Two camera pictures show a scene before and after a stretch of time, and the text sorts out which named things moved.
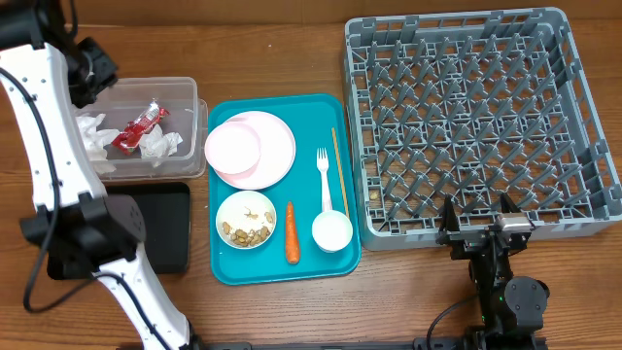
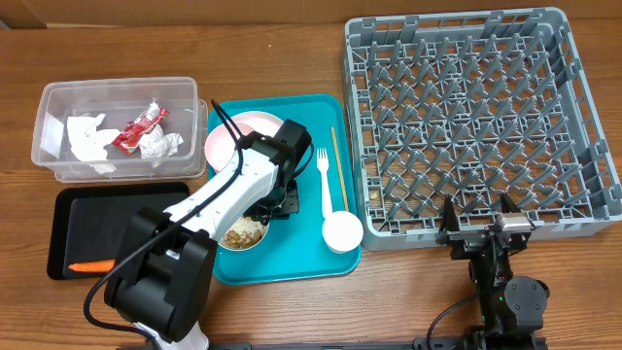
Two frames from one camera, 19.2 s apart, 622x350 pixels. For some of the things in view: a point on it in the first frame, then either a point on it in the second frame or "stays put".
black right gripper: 471,241 stays put
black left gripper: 111,74 to 260,214
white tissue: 94,140 stays put
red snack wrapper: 126,141 stays put
